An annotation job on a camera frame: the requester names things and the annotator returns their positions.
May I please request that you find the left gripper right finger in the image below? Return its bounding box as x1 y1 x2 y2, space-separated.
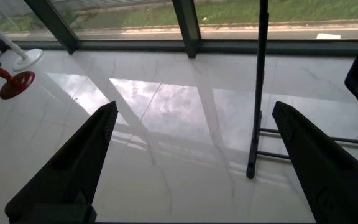
272 101 358 223

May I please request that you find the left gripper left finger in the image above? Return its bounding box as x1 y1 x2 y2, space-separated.
4 101 119 222

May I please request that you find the black clothes rack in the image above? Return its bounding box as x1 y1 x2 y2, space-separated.
246 0 358 180

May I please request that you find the window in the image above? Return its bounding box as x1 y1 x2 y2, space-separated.
0 0 358 59

